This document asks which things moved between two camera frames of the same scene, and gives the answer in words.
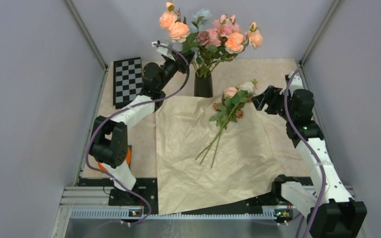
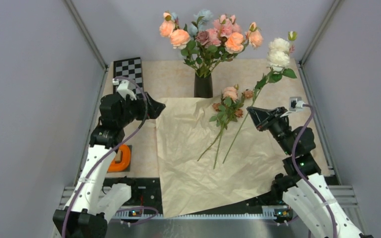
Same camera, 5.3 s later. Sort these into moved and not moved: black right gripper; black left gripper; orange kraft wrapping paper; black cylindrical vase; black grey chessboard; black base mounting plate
Moved: black right gripper; black left gripper
Not moved: black cylindrical vase; orange kraft wrapping paper; black base mounting plate; black grey chessboard
